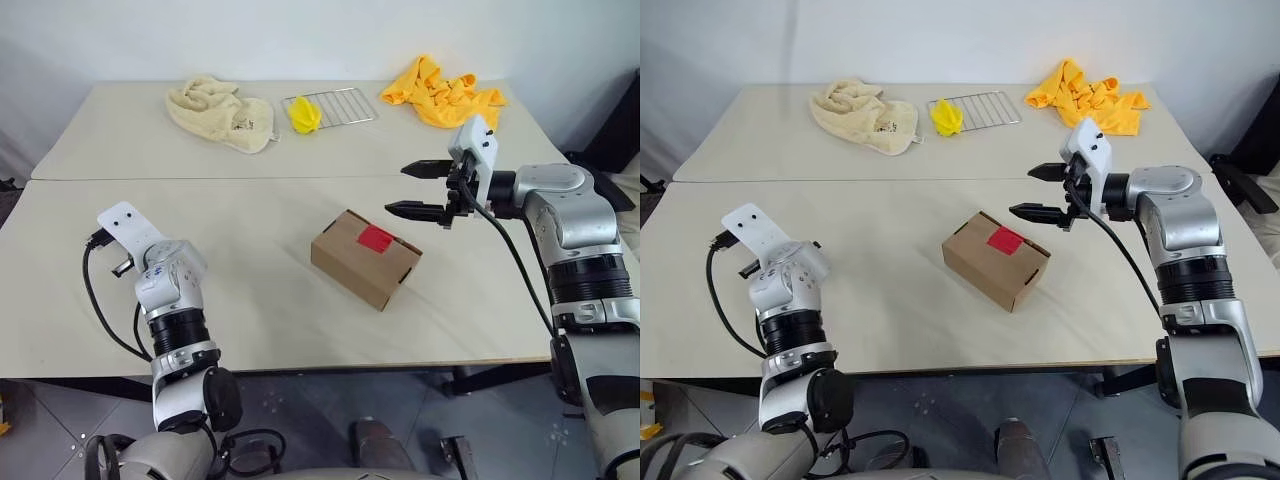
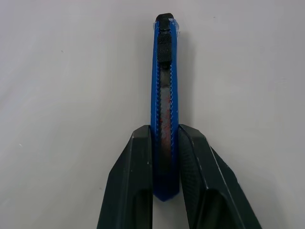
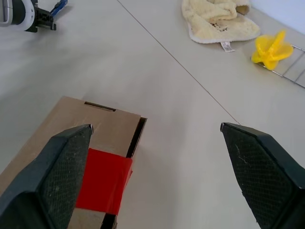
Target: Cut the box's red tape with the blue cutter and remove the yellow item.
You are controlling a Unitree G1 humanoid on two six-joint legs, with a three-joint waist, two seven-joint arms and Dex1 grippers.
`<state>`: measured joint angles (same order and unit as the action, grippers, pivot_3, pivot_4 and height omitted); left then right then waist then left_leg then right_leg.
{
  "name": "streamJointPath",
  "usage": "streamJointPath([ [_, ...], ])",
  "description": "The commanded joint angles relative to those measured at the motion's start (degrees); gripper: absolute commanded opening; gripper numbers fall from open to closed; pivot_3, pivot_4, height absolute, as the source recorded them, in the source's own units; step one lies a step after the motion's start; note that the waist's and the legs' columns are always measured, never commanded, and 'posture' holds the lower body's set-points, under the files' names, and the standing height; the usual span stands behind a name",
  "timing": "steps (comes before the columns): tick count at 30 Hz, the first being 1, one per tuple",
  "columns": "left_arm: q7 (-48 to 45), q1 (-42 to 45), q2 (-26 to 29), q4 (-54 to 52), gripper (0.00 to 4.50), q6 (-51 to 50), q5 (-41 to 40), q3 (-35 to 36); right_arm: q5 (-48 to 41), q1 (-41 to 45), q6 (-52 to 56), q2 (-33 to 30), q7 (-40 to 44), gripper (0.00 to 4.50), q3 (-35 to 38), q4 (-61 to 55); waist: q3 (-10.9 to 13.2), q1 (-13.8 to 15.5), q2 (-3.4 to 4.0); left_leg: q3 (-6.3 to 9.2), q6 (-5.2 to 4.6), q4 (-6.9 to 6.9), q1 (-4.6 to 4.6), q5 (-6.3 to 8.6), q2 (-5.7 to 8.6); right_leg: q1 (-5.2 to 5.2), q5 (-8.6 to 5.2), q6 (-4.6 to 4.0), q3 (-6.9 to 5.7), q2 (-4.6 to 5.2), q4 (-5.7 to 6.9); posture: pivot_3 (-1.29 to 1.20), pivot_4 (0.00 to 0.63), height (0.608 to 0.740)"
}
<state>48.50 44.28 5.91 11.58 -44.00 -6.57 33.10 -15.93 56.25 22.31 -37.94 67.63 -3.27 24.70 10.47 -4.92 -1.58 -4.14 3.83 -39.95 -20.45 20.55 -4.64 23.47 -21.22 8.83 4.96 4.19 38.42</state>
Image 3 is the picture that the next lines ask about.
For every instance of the blue box cutter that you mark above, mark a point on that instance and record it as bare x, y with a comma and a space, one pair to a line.
59, 6

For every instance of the brown cardboard box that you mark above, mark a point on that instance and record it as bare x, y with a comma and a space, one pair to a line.
71, 117

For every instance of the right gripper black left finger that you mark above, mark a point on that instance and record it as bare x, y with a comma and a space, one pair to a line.
47, 181

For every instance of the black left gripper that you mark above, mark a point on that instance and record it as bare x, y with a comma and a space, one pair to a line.
37, 19

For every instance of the red tape strip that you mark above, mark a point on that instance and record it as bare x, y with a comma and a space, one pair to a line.
102, 179

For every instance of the cream yellow fluffy towel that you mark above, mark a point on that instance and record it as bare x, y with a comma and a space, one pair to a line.
214, 21

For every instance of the yellow plastic star-shaped item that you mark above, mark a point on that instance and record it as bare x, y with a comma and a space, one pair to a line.
274, 51

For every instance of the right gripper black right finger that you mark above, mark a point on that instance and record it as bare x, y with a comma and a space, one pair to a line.
269, 171

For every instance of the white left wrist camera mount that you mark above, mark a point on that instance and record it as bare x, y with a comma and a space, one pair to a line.
29, 12

